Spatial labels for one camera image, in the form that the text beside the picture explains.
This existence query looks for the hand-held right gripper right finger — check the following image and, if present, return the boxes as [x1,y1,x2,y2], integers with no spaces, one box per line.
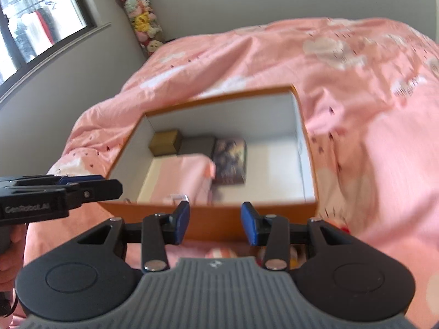
[241,202,352,271]

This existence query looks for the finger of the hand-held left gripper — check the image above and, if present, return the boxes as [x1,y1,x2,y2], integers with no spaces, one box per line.
[66,179,123,210]
[57,175,106,186]

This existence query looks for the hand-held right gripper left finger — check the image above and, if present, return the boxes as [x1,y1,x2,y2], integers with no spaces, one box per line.
[77,200,190,273]

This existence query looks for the small brown cardboard box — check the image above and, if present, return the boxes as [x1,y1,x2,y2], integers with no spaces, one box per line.
[148,129,183,157]

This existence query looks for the orange cardboard box white inside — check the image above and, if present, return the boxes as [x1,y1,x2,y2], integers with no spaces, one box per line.
[98,84,319,242]

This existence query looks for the person's left hand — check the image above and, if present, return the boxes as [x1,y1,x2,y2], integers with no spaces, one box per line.
[0,227,29,293]

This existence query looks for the pink folded cloth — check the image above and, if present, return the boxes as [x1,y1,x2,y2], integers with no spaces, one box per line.
[145,154,216,204]

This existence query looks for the grey box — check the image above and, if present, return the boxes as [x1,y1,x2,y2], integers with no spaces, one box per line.
[178,135,217,157]

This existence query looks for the pink printed duvet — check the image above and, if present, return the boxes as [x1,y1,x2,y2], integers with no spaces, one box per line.
[7,17,439,329]

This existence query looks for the hanging column of plush toys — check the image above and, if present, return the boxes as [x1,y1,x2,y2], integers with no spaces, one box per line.
[108,0,169,59]

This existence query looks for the window with grey frame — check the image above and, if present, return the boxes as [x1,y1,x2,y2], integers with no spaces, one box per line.
[0,0,112,103]

